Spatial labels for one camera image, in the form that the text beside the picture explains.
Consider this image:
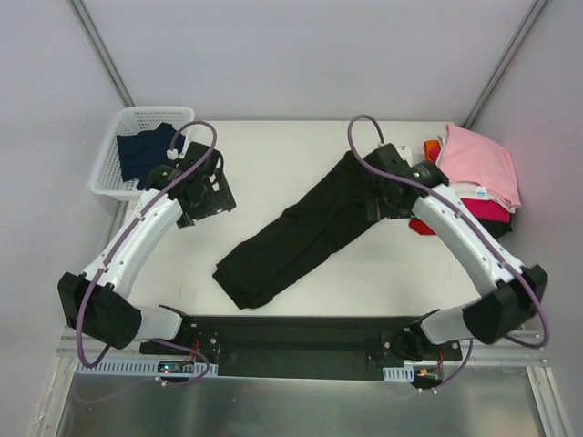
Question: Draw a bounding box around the pink t shirt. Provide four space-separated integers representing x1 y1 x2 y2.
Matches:
436 123 522 211

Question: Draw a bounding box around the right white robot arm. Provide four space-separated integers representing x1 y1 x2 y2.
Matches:
363 144 548 361

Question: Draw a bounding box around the left white cable duct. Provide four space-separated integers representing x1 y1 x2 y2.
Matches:
76 359 219 378

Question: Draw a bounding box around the magenta t shirt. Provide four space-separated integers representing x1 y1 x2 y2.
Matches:
461 198 512 223

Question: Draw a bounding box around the red t shirt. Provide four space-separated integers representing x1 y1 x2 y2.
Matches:
409 218 435 236

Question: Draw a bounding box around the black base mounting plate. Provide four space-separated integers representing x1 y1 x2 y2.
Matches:
138 315 464 379

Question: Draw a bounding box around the right white cable duct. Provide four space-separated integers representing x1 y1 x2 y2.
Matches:
383 365 414 383

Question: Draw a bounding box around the navy blue t shirt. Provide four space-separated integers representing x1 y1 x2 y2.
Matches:
117 123 176 190

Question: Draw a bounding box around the white cable duct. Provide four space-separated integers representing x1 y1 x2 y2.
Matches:
383 365 414 383
76 359 219 378

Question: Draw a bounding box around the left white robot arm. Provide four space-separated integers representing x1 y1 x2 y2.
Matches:
57 142 236 354

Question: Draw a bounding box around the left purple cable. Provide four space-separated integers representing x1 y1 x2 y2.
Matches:
72 119 219 403

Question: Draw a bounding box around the aluminium frame rail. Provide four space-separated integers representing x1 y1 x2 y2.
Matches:
56 328 548 367

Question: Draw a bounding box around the white plastic laundry basket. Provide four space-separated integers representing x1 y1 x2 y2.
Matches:
89 106 195 201

